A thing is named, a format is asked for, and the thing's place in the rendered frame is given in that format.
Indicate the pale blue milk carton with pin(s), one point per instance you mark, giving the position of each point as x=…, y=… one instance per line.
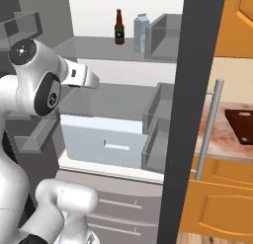
x=140, y=32

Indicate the grey fridge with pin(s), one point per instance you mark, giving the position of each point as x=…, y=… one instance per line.
x=125, y=99

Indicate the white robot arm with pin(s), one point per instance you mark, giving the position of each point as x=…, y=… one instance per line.
x=39, y=66

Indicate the grey glass fridge shelf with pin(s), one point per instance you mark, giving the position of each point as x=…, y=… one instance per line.
x=112, y=101
x=99, y=49

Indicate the orange wall cupboard door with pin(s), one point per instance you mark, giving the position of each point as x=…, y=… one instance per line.
x=235, y=24

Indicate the pale blue fridge drawer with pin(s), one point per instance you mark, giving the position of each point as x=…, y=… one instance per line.
x=99, y=139

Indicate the brown beer bottle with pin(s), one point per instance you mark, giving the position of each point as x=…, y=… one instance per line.
x=119, y=32

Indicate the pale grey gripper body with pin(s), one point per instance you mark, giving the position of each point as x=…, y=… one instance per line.
x=92, y=79

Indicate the grey freezer drawer front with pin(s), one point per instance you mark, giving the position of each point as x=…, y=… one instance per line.
x=131, y=208

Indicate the grey fridge door bin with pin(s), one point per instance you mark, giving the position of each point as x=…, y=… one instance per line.
x=156, y=152
x=164, y=40
x=159, y=106
x=38, y=136
x=23, y=25

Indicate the orange drawer front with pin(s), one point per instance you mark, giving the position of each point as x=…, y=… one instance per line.
x=227, y=172

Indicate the dark brown tray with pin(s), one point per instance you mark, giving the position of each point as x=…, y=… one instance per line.
x=243, y=124

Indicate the orange base cupboard door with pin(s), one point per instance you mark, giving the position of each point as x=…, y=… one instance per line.
x=220, y=211

